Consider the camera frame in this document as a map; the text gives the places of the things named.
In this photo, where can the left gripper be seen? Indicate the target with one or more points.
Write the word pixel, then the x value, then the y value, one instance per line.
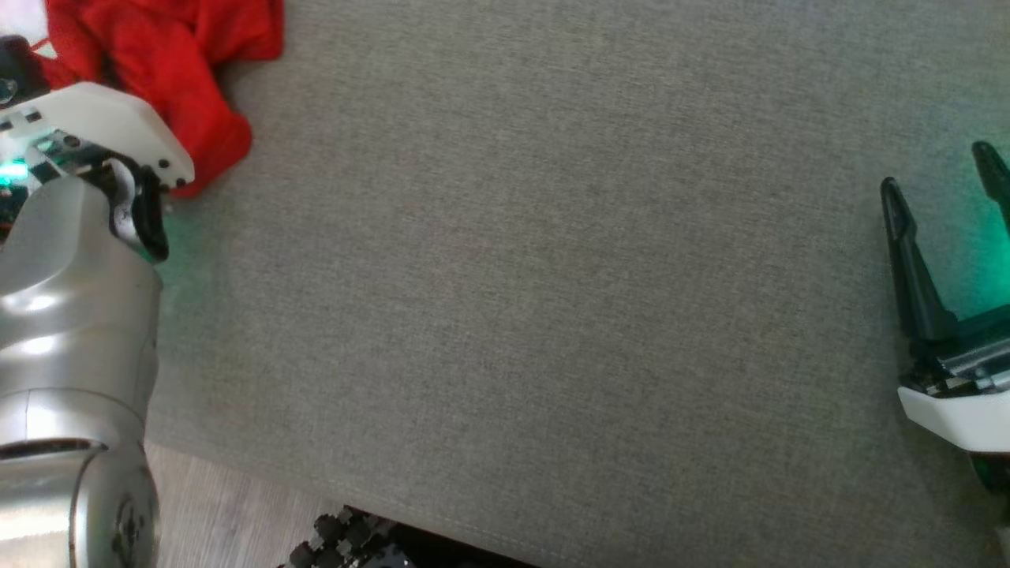
pixel 110 126

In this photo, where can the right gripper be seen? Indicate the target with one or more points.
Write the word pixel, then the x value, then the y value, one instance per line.
pixel 963 394

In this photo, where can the red garment with white trim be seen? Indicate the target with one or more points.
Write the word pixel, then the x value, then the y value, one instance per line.
pixel 173 47

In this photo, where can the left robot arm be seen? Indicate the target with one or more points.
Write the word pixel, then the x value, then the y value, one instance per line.
pixel 71 355

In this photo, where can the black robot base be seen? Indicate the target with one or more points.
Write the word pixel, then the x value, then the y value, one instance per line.
pixel 355 544

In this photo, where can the grey fabric ottoman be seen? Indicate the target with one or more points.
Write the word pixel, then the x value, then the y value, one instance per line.
pixel 552 237

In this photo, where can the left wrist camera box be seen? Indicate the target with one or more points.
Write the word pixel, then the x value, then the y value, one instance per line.
pixel 17 71

